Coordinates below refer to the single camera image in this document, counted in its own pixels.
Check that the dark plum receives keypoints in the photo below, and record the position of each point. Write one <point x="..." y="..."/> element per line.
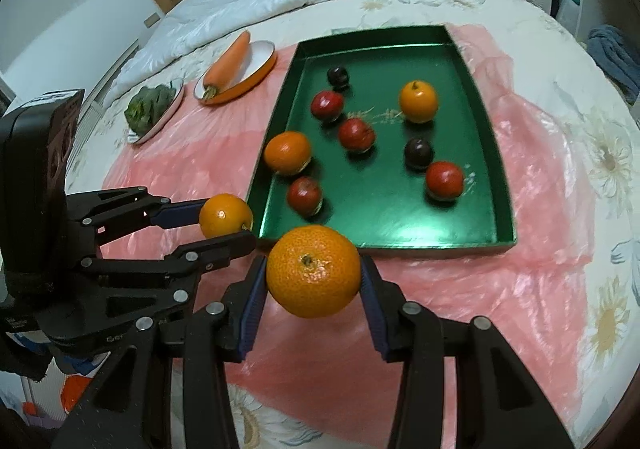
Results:
<point x="338" y="76"/>
<point x="418" y="152"/>

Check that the orange enamel dish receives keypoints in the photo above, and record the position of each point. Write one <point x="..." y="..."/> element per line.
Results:
<point x="255" y="64"/>

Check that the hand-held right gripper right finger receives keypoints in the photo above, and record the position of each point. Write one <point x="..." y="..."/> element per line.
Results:
<point x="377" y="314"/>

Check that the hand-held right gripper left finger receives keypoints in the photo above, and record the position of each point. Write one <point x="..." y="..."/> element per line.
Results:
<point x="252" y="309"/>

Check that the large orange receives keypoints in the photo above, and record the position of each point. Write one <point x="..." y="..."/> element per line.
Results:
<point x="287" y="153"/>

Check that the carrot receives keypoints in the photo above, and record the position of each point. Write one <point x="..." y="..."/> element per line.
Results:
<point x="227" y="64"/>

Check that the blue blanket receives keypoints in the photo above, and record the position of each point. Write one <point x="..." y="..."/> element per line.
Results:
<point x="612" y="59"/>

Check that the white bag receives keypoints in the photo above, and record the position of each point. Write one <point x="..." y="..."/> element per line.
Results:
<point x="567" y="4"/>

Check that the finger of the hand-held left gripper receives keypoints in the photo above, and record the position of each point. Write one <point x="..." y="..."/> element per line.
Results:
<point x="175" y="214"/>
<point x="220" y="249"/>

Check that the green rectangular tray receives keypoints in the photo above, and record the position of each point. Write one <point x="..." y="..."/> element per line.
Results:
<point x="390" y="209"/>

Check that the red apple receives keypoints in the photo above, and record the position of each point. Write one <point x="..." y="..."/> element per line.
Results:
<point x="356" y="134"/>
<point x="304" y="194"/>
<point x="327" y="105"/>
<point x="444" y="179"/>

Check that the medium orange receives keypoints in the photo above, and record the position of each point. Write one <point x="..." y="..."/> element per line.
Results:
<point x="313" y="277"/>

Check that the small orange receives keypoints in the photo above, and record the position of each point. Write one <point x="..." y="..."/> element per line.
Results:
<point x="225" y="215"/>

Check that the white green-rimmed plate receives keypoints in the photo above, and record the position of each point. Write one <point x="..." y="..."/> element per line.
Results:
<point x="171" y="116"/>

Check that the orange bag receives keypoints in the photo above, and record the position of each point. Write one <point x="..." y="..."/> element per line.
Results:
<point x="75" y="391"/>

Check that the green leafy vegetable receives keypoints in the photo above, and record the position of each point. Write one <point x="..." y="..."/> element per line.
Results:
<point x="147" y="106"/>

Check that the pink plastic sheet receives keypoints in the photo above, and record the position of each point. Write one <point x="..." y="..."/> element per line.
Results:
<point x="450" y="304"/>

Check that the orange with stem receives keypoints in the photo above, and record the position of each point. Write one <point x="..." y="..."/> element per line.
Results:
<point x="419" y="101"/>

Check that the wall outlet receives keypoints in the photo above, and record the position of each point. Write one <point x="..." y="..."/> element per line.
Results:
<point x="152" y="20"/>

